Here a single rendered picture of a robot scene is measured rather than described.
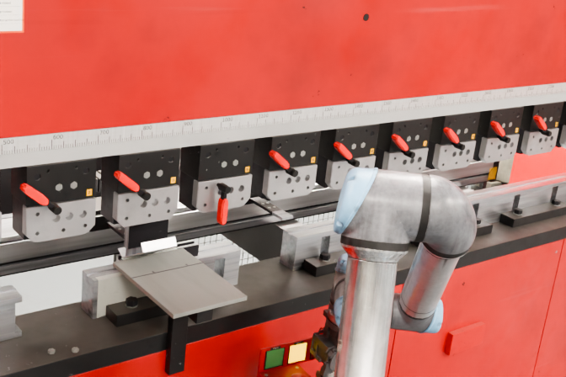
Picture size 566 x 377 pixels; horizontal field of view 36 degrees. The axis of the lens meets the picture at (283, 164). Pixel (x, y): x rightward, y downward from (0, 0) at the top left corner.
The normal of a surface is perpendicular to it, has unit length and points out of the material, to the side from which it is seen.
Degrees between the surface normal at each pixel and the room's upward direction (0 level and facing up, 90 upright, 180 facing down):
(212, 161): 90
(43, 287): 0
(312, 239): 90
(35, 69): 90
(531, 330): 90
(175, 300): 0
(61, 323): 0
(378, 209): 72
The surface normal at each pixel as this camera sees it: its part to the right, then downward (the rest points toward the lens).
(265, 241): -0.79, 0.11
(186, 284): 0.11, -0.94
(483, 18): 0.60, 0.32
